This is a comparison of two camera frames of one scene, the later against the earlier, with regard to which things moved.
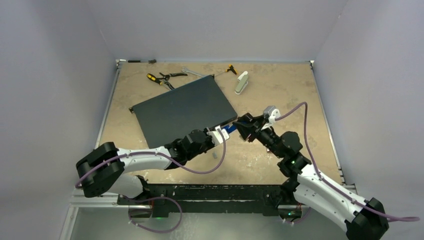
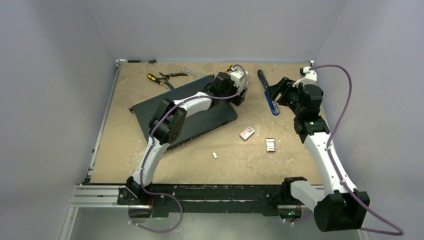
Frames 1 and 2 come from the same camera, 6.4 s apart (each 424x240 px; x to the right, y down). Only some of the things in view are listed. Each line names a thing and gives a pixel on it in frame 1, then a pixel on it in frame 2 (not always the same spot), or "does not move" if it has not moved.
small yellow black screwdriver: [232, 68] does not move
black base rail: [260, 199] does not move
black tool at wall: [149, 61] does not move
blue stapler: [229, 128] → [272, 103]
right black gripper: [252, 126] → [289, 89]
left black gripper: [207, 130] → [238, 99]
